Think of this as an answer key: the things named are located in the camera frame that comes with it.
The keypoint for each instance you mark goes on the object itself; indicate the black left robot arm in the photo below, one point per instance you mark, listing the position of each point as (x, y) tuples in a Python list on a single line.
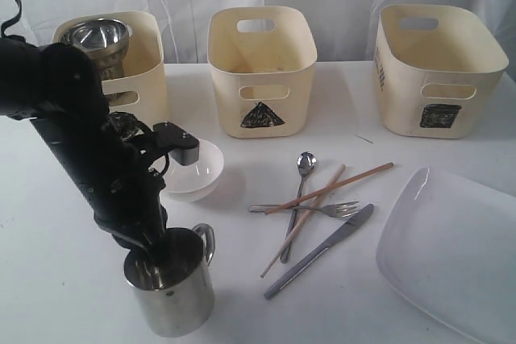
[(57, 88)]

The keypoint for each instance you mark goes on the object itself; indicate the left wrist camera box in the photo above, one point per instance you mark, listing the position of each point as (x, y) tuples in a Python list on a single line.
[(177, 143)]

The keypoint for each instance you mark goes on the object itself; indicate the white plastic bowl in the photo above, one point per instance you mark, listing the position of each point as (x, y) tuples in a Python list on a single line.
[(198, 180)]

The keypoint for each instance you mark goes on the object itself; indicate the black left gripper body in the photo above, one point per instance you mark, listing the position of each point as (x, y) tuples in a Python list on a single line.
[(110, 163)]

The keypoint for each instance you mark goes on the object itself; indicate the steel teaspoon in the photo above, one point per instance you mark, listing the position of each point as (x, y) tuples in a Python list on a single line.
[(306, 165)]

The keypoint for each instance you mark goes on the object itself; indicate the steel mug with band handle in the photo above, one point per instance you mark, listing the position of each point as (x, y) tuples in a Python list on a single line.
[(175, 300)]

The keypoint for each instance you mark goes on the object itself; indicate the small metal pin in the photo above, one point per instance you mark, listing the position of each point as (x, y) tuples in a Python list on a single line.
[(363, 138)]

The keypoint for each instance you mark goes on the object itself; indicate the steel mug with wire handle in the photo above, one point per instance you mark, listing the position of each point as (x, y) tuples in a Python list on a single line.
[(109, 64)]

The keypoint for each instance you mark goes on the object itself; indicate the cream bin with square mark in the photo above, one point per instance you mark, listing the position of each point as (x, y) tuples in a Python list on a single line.
[(436, 66)]

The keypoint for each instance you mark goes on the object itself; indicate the white square plate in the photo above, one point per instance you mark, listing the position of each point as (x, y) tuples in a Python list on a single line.
[(448, 248)]

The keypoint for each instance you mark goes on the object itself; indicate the stainless steel bowl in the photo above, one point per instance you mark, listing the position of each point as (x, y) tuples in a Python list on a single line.
[(98, 38)]

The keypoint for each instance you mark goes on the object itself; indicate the steel fork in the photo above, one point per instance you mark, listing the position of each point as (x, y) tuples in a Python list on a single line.
[(339, 210)]

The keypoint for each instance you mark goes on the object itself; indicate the cream bin with triangle mark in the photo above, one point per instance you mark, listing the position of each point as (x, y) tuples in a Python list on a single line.
[(262, 66)]

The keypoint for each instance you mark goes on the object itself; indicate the steel table knife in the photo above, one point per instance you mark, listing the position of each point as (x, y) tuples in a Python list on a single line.
[(343, 232)]

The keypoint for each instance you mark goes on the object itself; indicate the cream bin with circle mark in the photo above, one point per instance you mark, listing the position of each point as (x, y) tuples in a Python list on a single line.
[(142, 91)]

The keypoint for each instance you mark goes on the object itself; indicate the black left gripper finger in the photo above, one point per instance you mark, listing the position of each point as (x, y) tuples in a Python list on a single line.
[(167, 245), (138, 242)]

